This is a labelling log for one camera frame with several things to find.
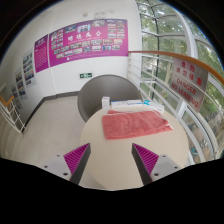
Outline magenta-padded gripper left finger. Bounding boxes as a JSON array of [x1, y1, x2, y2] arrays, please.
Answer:
[[42, 142, 92, 186]]

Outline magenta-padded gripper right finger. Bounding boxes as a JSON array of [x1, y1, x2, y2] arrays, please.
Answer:
[[131, 143, 183, 186]]

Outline pink towel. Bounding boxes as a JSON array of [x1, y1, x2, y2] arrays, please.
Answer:
[[101, 109, 174, 141]]

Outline white and teal flat box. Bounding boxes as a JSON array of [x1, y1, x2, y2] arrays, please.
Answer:
[[143, 99, 165, 114]]

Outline white and blue flat box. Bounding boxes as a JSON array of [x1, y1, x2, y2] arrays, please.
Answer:
[[126, 99, 145, 107], [110, 100, 129, 109]]

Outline small white box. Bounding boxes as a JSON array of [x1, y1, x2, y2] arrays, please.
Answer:
[[101, 96, 111, 110]]

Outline grey tub chair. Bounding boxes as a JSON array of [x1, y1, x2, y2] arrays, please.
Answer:
[[77, 74, 144, 123]]

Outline small white stair railing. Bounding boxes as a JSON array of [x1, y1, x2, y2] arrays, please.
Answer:
[[0, 95, 26, 134]]

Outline green exit sign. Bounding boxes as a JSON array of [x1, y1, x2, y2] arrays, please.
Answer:
[[79, 72, 93, 80]]

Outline red and white danger sign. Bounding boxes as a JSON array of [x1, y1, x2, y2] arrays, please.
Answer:
[[169, 58, 209, 113]]

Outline white railing with orange handrail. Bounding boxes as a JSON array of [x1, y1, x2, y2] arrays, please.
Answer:
[[127, 50, 224, 161]]

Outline wall photo display boards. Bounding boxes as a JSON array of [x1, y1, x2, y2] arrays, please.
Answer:
[[9, 49, 37, 101]]

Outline narrow magenta wall poster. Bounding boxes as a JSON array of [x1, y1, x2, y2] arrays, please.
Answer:
[[33, 34, 50, 74]]

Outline large magenta photo wall poster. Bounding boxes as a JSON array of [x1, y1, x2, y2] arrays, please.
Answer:
[[48, 18, 129, 68]]

